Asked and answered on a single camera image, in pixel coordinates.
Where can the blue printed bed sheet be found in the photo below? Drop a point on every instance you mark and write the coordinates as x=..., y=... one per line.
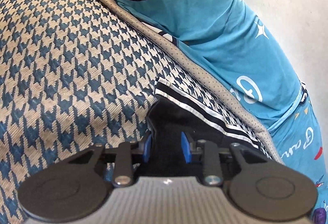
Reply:
x=205, y=21

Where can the blue white houndstooth mat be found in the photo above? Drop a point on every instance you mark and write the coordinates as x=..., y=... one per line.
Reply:
x=76, y=60

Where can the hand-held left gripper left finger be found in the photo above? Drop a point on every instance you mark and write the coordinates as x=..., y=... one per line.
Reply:
x=146, y=148

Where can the black t-shirt with red print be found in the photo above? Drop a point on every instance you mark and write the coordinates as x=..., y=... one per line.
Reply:
x=169, y=121

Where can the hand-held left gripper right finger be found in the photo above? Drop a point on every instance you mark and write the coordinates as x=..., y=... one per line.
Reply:
x=185, y=148

